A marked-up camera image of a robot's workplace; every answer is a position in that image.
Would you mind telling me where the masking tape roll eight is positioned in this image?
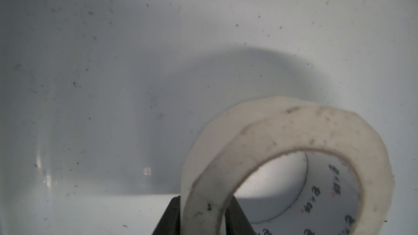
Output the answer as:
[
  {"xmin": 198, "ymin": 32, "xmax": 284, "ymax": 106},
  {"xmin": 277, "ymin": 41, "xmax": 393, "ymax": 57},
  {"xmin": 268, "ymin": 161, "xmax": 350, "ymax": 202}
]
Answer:
[{"xmin": 180, "ymin": 96, "xmax": 395, "ymax": 235}]

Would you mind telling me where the cream plastic storage tray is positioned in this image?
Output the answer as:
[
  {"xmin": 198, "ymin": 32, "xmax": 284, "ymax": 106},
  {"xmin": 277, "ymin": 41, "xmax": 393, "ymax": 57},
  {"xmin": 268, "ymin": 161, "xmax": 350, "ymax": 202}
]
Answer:
[{"xmin": 1, "ymin": 0, "xmax": 418, "ymax": 235}]

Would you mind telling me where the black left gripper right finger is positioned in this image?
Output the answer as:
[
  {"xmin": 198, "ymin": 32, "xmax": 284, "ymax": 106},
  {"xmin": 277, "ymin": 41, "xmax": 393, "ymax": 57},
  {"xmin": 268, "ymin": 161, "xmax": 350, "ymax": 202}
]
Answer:
[{"xmin": 225, "ymin": 196, "xmax": 255, "ymax": 235}]

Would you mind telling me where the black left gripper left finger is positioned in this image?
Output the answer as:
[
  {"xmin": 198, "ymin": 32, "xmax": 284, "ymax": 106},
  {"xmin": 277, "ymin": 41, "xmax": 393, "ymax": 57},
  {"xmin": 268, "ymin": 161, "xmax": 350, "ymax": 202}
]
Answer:
[{"xmin": 152, "ymin": 196, "xmax": 181, "ymax": 235}]

